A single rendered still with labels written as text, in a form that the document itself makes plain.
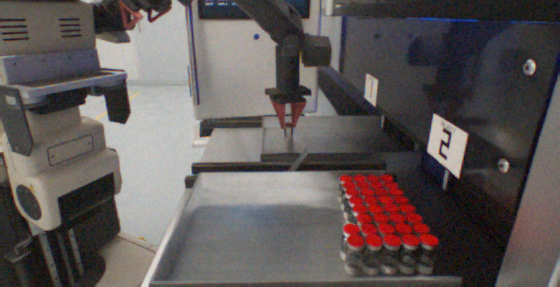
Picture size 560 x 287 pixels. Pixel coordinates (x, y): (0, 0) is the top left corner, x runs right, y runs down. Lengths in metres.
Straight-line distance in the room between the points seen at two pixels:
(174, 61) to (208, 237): 5.61
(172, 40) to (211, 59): 4.79
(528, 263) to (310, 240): 0.25
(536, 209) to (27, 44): 0.97
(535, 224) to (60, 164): 0.99
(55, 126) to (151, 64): 5.18
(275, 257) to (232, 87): 0.87
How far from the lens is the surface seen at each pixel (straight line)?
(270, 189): 0.60
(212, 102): 1.25
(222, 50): 1.22
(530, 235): 0.39
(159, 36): 6.06
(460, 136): 0.46
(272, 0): 0.66
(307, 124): 0.92
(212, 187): 0.62
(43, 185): 0.98
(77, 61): 0.99
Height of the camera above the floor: 1.19
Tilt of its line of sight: 20 degrees down
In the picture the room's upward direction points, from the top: straight up
